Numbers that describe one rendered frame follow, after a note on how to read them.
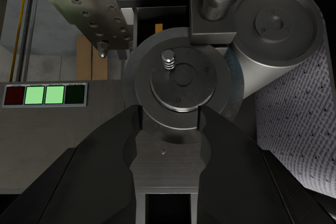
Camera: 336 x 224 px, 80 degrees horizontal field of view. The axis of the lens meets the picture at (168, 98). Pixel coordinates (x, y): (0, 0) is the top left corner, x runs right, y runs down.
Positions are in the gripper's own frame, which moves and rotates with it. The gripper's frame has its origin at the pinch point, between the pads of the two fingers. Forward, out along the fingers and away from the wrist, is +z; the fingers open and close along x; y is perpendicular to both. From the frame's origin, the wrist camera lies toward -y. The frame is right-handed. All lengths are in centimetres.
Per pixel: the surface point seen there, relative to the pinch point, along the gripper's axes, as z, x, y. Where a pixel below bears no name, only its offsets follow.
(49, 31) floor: 241, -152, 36
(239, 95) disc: 10.8, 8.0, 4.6
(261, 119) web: 26.3, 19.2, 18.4
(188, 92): 9.2, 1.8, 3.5
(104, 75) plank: 225, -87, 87
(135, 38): 16.3, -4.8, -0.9
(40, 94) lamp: 41, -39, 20
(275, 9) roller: 18.3, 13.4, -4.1
